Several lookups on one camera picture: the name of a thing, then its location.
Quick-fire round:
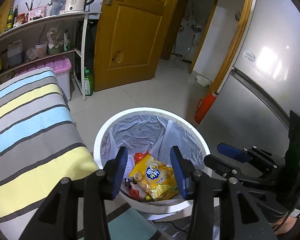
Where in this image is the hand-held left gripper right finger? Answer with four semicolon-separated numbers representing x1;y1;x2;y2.
170;145;278;240

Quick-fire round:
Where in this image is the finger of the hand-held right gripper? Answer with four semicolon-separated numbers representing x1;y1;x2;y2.
217;142;278;178
204;154;290;221

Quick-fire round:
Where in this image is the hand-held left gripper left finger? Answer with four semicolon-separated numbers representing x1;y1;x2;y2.
19;146;129;240

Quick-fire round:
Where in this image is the yellow snack packet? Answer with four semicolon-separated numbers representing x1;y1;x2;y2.
129;154;179;202

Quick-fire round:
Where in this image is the red plastic bag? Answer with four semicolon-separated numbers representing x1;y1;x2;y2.
134;151;150;162

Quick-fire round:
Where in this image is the red clear plastic wrapper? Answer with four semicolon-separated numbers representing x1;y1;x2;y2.
129;184;147;201

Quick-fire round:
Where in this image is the translucent bin liner bag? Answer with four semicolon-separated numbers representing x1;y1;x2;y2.
107;115;205;180

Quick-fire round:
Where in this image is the white trash bin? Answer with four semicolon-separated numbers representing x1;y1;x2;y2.
93;107;212;215

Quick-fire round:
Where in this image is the person's right forearm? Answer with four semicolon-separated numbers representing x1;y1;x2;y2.
270;212;300;237

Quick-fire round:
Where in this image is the orange thermos bottle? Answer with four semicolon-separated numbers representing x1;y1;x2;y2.
194;91;218;125

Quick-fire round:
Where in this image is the white basin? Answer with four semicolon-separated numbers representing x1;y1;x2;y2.
196;75;212;87

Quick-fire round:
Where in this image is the silver refrigerator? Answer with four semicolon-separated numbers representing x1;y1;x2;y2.
197;0;300;160

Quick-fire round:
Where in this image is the green plastic bottle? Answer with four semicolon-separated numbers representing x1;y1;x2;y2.
84;67;94;97

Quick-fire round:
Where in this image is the striped blanket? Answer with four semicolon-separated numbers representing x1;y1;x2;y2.
0;66;159;240

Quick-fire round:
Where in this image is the mop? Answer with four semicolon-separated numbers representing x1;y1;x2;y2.
181;34;198;64

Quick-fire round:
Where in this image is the pink storage box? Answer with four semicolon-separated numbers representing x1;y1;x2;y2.
15;56;72;102

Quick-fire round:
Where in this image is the wooden door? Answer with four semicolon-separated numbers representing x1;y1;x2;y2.
93;0;185;92

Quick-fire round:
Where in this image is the green bowl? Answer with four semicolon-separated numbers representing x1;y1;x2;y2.
48;45;63;55

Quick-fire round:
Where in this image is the green printed pouch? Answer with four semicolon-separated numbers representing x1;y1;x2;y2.
63;30;71;52

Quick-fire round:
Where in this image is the white plastic tub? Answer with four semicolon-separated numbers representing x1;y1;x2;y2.
35;42;48;58

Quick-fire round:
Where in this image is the clear plastic bag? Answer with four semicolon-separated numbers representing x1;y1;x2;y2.
26;47;38;62

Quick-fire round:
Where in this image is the white crumpled plastic bag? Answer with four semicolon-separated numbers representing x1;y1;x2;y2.
47;29;65;49

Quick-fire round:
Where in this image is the grey plastic jerrycan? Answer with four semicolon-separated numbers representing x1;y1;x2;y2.
7;40;24;67

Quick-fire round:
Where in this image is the white kitchen shelf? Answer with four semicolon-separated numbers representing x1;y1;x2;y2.
0;11;102;101

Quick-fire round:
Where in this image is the clear water pitcher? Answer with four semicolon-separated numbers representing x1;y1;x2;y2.
49;0;67;15

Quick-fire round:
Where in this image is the pink utensil holder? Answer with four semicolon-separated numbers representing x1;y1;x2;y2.
27;5;48;22

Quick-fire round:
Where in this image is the dark green glass bottle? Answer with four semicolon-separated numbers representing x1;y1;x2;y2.
6;5;13;30

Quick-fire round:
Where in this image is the wooden cutting board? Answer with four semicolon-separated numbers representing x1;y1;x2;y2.
0;0;17;34

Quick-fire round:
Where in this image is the black cable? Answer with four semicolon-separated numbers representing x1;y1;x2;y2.
152;220;193;233

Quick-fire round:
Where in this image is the wooden door frame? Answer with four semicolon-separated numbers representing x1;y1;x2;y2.
210;0;255;98

